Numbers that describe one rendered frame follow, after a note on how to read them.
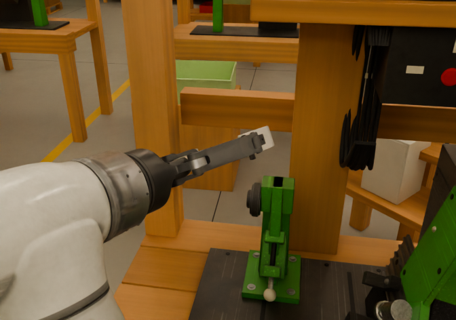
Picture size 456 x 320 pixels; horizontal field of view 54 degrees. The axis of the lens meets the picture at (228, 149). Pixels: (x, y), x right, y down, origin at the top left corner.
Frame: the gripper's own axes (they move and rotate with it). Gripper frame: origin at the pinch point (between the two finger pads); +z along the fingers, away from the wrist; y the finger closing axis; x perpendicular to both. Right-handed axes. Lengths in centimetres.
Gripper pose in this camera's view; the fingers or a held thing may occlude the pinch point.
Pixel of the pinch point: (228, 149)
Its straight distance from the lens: 65.6
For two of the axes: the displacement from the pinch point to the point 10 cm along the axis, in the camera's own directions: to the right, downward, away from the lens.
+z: 5.6, -2.1, 8.0
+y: 7.6, -2.3, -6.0
